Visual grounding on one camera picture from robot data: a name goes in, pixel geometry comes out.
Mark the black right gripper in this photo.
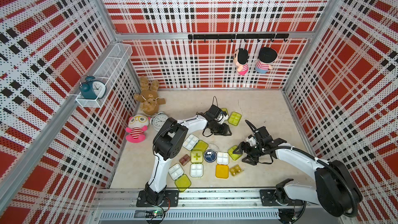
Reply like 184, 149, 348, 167
232, 141, 264, 166

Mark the green pillbox white tray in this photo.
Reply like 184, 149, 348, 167
228, 112, 242, 126

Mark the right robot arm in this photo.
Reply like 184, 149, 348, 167
233, 125, 363, 217

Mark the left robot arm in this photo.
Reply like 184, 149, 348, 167
144, 104, 232, 205

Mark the round blue pillbox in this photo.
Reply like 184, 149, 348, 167
203, 149, 217, 163

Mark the green pillbox with cross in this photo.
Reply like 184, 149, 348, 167
190, 150, 204, 164

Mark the small yellow transparent pillbox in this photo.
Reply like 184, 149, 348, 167
229, 164, 243, 176

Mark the small brown pillbox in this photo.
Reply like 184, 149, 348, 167
179, 154, 191, 166

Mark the white alarm clock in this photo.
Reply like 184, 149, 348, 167
150, 112, 169, 132

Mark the open green pillbox front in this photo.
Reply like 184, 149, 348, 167
168, 164, 192, 192

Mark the brown teddy bear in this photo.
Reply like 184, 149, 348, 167
133, 76, 166, 116

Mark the pink dressed hanging doll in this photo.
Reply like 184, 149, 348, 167
233, 48, 249, 76

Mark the pink owl plush toy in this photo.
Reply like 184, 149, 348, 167
125, 115, 150, 143

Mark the blue dressed hanging doll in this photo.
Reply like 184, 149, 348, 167
255, 47, 277, 74

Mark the teal alarm clock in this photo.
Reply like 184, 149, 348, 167
79, 76, 106, 100

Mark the black hook rail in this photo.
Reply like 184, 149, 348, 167
188, 33, 289, 40

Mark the white wire shelf basket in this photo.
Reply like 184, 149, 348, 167
76, 43, 132, 108

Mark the metal base rail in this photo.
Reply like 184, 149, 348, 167
87, 187, 347, 224

